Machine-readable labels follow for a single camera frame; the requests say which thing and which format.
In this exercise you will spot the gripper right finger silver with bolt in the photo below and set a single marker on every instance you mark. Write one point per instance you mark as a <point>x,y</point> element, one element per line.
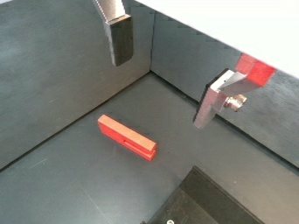
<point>223,93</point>

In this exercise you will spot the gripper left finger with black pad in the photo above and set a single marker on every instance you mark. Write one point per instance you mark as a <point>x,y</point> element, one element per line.
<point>119,29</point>

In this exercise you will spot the red double-square block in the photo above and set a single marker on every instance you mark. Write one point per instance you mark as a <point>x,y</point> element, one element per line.
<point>138,143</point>

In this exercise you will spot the black regrasp stand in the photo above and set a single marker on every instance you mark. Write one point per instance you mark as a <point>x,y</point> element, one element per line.
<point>201,202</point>

